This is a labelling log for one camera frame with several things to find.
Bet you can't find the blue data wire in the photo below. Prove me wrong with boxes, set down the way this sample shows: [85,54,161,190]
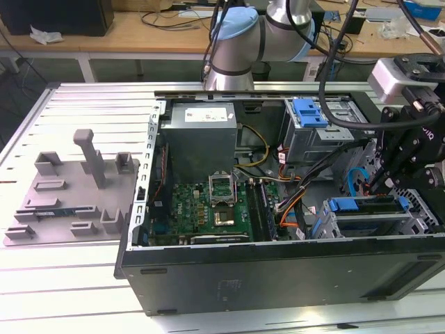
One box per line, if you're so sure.
[343,166,369,200]

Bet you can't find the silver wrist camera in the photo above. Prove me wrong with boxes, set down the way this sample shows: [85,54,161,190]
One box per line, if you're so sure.
[367,57,439,104]

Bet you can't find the silver drive cage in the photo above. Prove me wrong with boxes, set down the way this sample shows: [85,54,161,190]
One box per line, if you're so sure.
[280,98,370,167]

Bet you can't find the red wires with white labels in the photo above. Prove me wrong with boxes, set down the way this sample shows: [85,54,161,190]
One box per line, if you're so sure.
[276,144,296,182]

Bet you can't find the CPU socket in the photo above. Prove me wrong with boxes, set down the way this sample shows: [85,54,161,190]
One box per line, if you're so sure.
[211,205,238,228]

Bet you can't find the black graphics card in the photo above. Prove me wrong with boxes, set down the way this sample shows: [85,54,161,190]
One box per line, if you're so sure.
[189,233,250,245]

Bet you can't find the black and orange power wire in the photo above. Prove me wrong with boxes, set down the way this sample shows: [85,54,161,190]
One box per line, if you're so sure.
[359,173,387,196]

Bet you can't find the blue cardboard box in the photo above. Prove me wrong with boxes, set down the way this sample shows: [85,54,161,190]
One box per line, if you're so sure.
[401,0,445,22]

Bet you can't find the black RAM slot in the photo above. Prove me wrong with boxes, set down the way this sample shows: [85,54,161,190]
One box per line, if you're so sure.
[245,178,264,241]
[251,178,270,241]

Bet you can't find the black waste bin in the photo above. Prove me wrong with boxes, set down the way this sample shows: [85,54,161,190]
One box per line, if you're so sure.
[250,61,271,83]

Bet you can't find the black PC case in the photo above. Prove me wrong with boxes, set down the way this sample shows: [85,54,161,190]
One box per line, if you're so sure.
[114,88,445,317]

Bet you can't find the clear plastic bags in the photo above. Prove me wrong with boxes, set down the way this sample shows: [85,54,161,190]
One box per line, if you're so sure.
[377,17,418,40]

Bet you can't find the white crumpled wrapper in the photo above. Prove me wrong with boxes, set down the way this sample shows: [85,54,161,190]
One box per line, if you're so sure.
[29,23,65,46]

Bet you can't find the small black cube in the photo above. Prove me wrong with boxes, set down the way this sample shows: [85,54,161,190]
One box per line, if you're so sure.
[342,15,366,35]

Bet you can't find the wooden desk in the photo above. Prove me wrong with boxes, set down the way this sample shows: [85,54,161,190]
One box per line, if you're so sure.
[0,6,445,84]

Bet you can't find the black cable with brown band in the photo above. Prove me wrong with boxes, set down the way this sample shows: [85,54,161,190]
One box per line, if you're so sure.
[398,0,445,56]

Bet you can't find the orange and red wires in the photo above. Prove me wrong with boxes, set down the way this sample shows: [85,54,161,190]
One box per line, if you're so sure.
[276,194,303,229]

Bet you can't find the large black box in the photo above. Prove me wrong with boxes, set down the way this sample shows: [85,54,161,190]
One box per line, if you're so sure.
[0,0,115,38]

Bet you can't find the grey parts rack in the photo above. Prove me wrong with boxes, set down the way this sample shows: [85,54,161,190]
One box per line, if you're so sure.
[3,128,140,247]

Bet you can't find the yellow wires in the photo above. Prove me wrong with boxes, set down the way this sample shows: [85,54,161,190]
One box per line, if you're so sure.
[234,124,271,177]

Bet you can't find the blue drive latch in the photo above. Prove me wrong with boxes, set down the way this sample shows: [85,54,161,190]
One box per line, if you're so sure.
[293,99,330,128]

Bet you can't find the silver power supply unit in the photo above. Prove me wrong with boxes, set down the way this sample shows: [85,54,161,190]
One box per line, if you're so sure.
[160,102,238,175]

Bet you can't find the thick black cable hose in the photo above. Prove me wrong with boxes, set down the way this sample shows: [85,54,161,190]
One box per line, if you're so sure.
[318,0,387,135]

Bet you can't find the RAM stick with black chips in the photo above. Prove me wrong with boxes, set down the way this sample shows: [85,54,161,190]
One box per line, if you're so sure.
[257,179,279,241]

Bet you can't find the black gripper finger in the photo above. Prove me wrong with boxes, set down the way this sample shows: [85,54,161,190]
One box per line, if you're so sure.
[371,138,439,194]
[367,106,418,191]

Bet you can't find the green motherboard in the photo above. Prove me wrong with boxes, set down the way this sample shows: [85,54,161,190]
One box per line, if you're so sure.
[147,179,289,246]

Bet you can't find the RAM stick with blue board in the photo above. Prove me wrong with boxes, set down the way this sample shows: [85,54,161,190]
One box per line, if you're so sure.
[36,207,76,218]

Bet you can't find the metal socket cover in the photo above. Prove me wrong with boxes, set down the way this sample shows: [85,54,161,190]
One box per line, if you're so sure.
[207,172,234,206]

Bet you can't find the black case fan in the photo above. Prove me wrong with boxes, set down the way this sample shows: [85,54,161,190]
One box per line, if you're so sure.
[152,144,172,209]

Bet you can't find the silver disk bay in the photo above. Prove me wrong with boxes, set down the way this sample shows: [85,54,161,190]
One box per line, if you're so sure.
[311,187,439,241]

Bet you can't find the black wire bundle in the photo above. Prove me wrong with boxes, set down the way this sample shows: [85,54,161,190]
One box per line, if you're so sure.
[277,137,369,241]

